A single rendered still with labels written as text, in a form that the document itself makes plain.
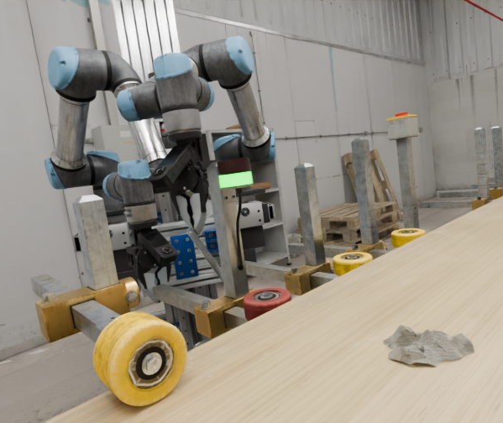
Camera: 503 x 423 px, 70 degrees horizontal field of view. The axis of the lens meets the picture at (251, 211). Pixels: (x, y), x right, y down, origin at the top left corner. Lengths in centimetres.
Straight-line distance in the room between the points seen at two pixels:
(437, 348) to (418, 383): 5
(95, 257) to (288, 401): 35
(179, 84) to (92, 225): 33
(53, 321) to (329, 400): 38
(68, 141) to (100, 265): 82
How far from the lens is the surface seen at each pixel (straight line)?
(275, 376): 41
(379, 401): 37
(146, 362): 39
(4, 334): 335
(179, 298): 84
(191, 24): 431
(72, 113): 128
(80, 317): 54
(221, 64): 120
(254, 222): 137
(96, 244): 58
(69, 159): 140
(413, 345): 42
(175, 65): 76
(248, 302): 59
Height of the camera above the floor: 111
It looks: 6 degrees down
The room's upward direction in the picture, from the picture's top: 8 degrees counter-clockwise
